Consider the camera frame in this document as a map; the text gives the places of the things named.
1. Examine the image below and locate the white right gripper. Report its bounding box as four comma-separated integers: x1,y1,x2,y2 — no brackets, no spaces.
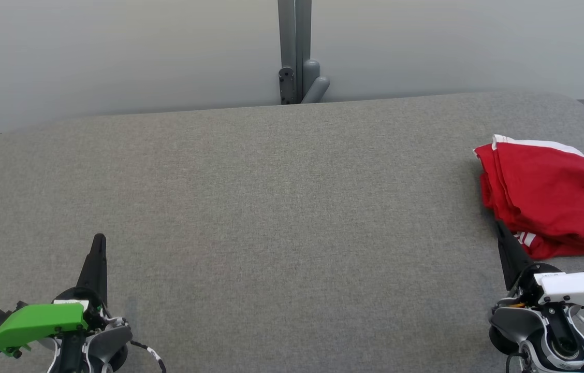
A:
495,220,584,314

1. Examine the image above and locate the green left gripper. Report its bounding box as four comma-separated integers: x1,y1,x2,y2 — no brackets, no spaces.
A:
0,233,111,373

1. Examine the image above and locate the plain red garment white trim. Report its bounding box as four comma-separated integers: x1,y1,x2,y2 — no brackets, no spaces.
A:
473,135,584,244

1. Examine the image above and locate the grey fabric sofa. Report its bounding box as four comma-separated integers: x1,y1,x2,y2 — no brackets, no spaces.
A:
0,92,584,373

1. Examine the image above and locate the dark grey hinge plate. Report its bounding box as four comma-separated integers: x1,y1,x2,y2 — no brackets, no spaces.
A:
279,66,297,105

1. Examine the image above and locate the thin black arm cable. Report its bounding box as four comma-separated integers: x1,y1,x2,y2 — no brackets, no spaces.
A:
129,339,167,373

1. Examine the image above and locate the grey cylindrical post fitting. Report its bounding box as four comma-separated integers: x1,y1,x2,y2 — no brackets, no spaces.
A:
300,59,330,104

